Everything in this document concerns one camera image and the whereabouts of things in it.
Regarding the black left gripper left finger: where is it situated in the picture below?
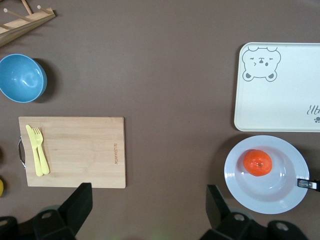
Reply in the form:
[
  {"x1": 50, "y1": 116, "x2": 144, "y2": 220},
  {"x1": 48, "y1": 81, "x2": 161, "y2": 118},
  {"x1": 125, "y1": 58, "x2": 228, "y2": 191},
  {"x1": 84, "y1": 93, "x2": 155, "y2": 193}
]
[{"x1": 32, "y1": 183, "x2": 93, "y2": 240}]

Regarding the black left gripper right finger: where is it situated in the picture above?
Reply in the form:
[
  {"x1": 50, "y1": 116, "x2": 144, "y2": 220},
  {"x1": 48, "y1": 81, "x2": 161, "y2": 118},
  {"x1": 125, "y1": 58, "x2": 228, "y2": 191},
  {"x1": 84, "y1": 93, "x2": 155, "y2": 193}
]
[{"x1": 201, "y1": 184, "x2": 252, "y2": 240}]

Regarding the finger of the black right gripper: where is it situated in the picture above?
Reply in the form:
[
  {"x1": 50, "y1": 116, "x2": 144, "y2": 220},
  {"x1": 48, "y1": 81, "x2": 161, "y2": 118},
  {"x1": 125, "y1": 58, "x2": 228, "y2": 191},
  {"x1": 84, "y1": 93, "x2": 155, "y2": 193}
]
[{"x1": 296, "y1": 178, "x2": 320, "y2": 193}]

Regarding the white round plate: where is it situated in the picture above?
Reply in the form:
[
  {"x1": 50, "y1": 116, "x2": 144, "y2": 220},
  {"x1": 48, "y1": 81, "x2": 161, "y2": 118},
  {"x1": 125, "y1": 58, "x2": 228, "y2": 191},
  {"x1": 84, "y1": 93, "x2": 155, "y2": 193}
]
[{"x1": 223, "y1": 135, "x2": 310, "y2": 215}]

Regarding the orange fruit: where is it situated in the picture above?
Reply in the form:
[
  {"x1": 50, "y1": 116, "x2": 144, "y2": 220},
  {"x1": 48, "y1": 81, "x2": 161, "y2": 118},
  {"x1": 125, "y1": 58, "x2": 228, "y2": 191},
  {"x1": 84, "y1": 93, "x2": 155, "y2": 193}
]
[{"x1": 243, "y1": 149, "x2": 273, "y2": 177}]

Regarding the bamboo cutting board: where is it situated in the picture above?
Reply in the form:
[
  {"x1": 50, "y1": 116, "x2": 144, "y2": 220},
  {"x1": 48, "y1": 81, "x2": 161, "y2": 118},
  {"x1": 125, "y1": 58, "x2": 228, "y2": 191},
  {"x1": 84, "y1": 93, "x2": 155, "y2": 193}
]
[{"x1": 17, "y1": 116, "x2": 127, "y2": 189}]

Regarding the yellow plastic fork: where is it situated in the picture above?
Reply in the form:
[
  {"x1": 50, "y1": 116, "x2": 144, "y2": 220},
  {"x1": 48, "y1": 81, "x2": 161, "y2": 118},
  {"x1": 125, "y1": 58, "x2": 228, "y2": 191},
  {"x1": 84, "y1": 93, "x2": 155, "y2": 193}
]
[{"x1": 32, "y1": 127, "x2": 51, "y2": 175}]

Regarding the yellow plastic knife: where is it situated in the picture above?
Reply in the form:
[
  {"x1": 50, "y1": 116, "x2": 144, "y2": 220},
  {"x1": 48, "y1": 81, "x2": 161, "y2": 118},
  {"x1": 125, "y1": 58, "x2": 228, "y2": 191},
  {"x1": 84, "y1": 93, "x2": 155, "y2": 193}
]
[{"x1": 25, "y1": 124, "x2": 45, "y2": 177}]

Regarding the cream bear print tray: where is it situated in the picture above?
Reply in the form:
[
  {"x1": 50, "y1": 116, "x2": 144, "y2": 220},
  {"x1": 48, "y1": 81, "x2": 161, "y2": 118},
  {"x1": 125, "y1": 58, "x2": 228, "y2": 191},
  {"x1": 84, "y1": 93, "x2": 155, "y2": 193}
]
[{"x1": 233, "y1": 41, "x2": 320, "y2": 133}]

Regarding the blue bowl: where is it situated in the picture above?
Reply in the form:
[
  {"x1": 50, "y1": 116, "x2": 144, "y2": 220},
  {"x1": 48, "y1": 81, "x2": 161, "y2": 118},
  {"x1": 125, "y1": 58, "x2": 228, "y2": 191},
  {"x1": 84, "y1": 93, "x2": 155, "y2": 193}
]
[{"x1": 0, "y1": 53, "x2": 48, "y2": 104}]

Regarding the wooden dish rack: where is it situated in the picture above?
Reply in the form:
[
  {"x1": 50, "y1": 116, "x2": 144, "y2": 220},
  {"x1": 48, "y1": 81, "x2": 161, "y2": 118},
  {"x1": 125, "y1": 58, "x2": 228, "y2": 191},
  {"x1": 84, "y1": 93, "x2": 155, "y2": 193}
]
[{"x1": 0, "y1": 0, "x2": 57, "y2": 48}]

